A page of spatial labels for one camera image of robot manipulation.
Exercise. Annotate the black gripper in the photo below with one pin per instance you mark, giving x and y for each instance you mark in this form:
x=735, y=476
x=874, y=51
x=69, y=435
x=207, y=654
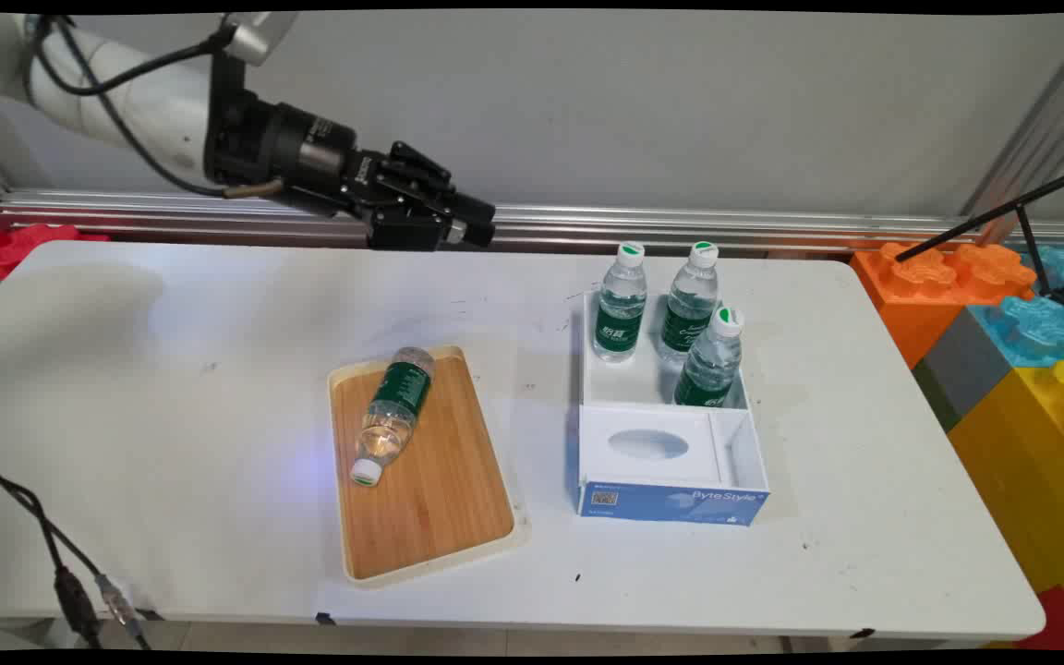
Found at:
x=310, y=157

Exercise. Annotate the water bottle with green label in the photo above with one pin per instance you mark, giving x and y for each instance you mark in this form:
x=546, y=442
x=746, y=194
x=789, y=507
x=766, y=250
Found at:
x=398, y=397
x=691, y=305
x=709, y=365
x=621, y=309

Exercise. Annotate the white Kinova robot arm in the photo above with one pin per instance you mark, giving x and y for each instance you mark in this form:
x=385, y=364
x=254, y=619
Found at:
x=126, y=92

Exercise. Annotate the bamboo tray with cream rim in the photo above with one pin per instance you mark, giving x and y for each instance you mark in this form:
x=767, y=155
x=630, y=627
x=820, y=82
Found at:
x=440, y=480

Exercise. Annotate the white and blue cardboard box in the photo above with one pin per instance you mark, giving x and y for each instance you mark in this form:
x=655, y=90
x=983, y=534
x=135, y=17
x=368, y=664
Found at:
x=671, y=462

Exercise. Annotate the red giant toy brick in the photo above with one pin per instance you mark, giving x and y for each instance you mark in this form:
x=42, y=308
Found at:
x=10, y=245
x=1063, y=623

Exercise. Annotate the orange giant toy brick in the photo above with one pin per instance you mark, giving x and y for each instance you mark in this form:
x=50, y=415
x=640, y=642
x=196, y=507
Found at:
x=920, y=286

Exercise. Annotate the grey giant toy brick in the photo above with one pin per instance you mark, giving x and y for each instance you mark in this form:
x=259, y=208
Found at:
x=961, y=369

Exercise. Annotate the black tripod stand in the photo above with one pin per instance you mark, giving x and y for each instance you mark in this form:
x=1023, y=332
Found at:
x=1031, y=235

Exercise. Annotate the light blue giant toy brick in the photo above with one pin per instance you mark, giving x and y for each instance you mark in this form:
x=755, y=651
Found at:
x=1063, y=263
x=1031, y=332

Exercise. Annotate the yellow giant toy brick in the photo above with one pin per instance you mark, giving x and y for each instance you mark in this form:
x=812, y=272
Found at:
x=1031, y=480

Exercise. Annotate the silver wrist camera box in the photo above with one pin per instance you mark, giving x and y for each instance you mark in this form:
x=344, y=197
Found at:
x=259, y=35

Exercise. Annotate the aluminium rail along wall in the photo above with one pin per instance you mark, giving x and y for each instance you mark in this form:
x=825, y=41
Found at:
x=680, y=226

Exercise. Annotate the aluminium frame post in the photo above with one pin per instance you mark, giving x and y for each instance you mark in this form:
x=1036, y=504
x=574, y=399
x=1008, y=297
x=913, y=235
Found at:
x=1040, y=129

